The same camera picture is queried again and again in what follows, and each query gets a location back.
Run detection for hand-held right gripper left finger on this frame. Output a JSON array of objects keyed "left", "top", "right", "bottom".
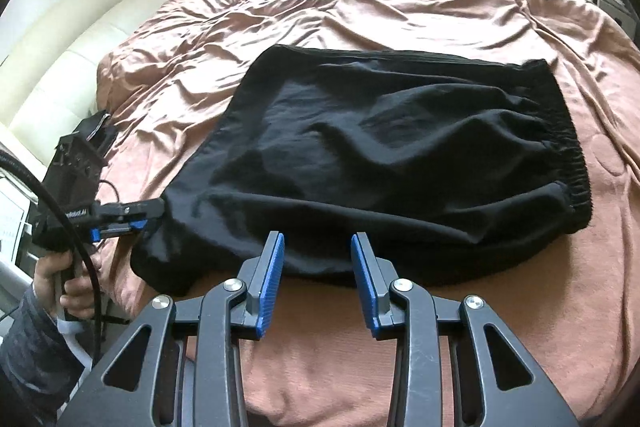
[{"left": 60, "top": 231, "right": 287, "bottom": 427}]

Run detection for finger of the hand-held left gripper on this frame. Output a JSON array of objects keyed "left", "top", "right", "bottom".
[
  {"left": 90, "top": 217, "right": 150, "bottom": 244},
  {"left": 97, "top": 198, "right": 167, "bottom": 222}
]

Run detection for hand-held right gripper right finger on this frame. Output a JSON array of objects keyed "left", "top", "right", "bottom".
[{"left": 350, "top": 233, "right": 581, "bottom": 427}]

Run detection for black pants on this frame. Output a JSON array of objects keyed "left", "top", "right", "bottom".
[{"left": 130, "top": 46, "right": 593, "bottom": 298}]

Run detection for person's left forearm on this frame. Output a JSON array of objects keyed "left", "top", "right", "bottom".
[{"left": 0, "top": 287, "right": 83, "bottom": 427}]

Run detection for person's left hand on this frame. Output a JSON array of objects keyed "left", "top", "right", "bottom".
[{"left": 32, "top": 249, "right": 103, "bottom": 320}]

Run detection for cream padded headboard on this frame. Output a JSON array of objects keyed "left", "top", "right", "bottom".
[{"left": 0, "top": 0, "right": 236, "bottom": 142}]

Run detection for brown blanket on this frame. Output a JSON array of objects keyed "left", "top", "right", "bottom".
[{"left": 95, "top": 0, "right": 640, "bottom": 427}]

